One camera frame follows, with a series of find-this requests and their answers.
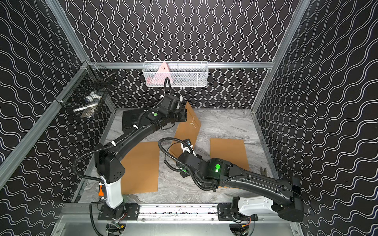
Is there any brown file bag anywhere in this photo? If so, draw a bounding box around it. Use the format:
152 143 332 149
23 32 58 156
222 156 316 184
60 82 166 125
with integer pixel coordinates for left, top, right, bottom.
210 138 250 171
174 102 201 148
121 142 160 195

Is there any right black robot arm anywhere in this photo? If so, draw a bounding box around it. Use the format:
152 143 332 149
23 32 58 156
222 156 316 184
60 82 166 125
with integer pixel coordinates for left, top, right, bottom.
158 137 306 222

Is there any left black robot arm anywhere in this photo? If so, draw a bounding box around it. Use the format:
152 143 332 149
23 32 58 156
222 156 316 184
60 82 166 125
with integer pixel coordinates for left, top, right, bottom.
72 77 187 210

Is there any pink triangular board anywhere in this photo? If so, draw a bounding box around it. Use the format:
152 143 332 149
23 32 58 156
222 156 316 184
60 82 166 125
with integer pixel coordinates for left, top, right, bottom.
146 62 173 87

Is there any black plastic tool case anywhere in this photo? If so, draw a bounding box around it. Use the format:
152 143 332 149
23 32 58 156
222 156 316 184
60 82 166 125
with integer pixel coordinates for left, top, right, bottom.
122 108 151 132

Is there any white object in black basket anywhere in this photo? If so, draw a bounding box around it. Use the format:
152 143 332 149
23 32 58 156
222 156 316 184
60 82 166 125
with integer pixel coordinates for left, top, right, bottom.
73 91 102 118

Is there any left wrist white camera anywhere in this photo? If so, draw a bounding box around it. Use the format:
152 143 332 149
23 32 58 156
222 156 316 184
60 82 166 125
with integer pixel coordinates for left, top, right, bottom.
173 93 183 102

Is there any white wire mesh basket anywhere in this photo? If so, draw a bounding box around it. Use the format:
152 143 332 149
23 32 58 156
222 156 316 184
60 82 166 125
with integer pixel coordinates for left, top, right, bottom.
142 61 209 87

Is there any black wire mesh basket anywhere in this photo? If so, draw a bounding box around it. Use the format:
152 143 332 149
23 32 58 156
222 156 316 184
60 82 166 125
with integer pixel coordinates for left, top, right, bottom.
57 65 116 120

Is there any orange handled tool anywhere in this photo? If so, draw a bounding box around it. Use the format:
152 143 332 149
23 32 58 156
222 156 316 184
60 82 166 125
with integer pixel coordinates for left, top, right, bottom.
98 183 104 198

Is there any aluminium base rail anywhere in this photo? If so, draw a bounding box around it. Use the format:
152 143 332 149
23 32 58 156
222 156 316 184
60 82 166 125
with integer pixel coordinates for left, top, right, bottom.
60 203 296 223

